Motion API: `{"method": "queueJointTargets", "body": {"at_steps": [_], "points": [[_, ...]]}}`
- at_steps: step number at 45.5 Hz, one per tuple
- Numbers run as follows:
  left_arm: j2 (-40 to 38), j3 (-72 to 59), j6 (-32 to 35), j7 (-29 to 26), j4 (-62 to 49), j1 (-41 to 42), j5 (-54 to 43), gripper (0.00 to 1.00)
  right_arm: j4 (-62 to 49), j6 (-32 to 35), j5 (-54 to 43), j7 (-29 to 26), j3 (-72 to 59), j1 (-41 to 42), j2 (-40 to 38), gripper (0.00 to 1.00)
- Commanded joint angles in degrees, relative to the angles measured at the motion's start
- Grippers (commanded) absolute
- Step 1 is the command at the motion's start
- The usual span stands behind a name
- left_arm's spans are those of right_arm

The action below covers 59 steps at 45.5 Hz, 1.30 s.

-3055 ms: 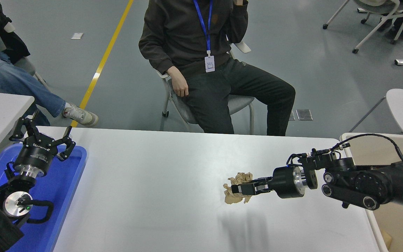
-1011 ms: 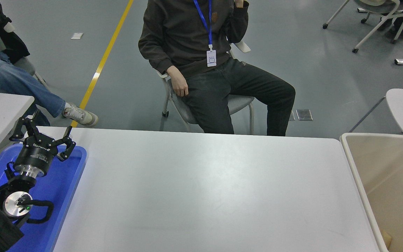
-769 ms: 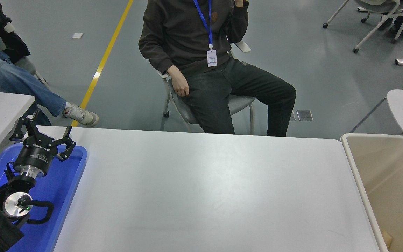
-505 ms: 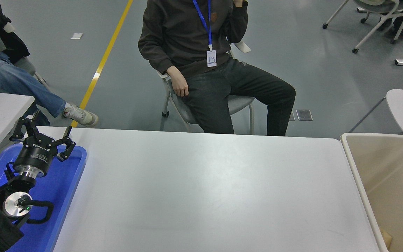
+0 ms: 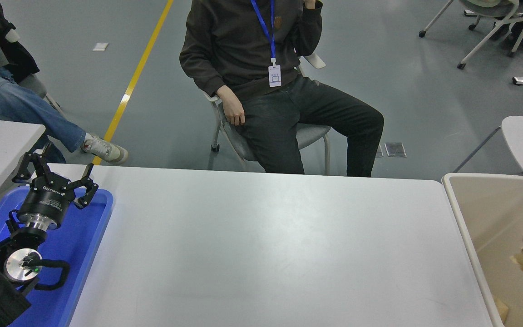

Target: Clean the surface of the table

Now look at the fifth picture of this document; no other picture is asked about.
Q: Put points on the white paper scrap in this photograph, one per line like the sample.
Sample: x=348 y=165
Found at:
x=100 y=46

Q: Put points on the tan paper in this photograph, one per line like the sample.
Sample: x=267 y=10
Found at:
x=521 y=261

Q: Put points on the person's right hand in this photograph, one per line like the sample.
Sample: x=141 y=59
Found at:
x=233 y=106

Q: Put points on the blue plastic tray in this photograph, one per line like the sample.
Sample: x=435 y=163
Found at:
x=84 y=254

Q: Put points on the tan cardboard scrap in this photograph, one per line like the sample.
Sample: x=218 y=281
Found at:
x=500 y=309

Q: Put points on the grey chair with white armrests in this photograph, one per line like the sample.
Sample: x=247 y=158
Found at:
x=311 y=134

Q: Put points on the person's left hand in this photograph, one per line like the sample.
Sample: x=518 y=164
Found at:
x=312 y=2

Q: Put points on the metal floor plate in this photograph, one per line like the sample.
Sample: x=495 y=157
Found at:
x=395 y=149

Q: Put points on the large pale bin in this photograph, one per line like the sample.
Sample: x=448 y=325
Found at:
x=493 y=218

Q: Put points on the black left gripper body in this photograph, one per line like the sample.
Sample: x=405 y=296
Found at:
x=46 y=202

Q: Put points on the white rolling chair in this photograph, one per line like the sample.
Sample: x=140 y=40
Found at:
x=493 y=10

